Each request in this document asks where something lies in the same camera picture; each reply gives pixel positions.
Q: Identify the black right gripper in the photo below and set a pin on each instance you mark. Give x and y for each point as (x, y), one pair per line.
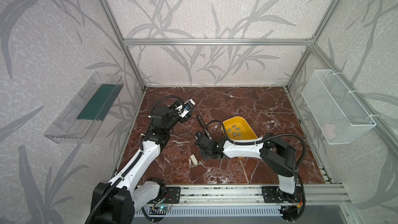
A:
(205, 135)

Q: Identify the beige white stapler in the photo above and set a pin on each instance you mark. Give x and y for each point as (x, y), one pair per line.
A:
(194, 160)

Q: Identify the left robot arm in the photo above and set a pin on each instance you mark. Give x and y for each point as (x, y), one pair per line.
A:
(117, 201)

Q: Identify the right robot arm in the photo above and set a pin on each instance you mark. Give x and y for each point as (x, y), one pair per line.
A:
(279, 155)

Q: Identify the yellow plastic tray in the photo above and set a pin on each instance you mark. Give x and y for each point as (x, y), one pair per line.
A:
(239, 130)

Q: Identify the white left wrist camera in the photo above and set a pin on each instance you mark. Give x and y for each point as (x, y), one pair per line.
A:
(186, 111)

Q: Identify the aluminium frame crossbar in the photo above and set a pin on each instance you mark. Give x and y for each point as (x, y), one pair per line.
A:
(217, 42)

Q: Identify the clear plastic wall bin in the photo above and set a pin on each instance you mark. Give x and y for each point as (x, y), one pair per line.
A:
(80, 121)

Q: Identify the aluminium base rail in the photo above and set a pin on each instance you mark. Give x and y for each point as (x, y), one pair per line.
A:
(251, 194)

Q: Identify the white slotted cable duct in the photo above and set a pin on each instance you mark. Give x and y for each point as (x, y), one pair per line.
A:
(239, 211)

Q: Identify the white wire wall basket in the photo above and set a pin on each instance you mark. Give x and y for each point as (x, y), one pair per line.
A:
(339, 114)

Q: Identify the aluminium frame corner post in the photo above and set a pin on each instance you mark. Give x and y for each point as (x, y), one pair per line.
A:
(109, 15)

